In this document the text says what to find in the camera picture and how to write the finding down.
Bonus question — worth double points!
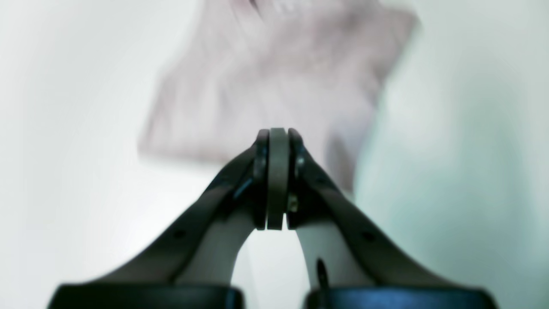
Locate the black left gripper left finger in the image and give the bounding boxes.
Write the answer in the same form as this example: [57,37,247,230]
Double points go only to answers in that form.
[48,129,269,309]

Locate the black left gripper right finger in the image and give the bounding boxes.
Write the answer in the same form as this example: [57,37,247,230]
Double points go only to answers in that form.
[286,128,498,309]

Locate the pink T-shirt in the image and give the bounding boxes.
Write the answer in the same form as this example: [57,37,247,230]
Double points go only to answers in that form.
[138,0,418,192]

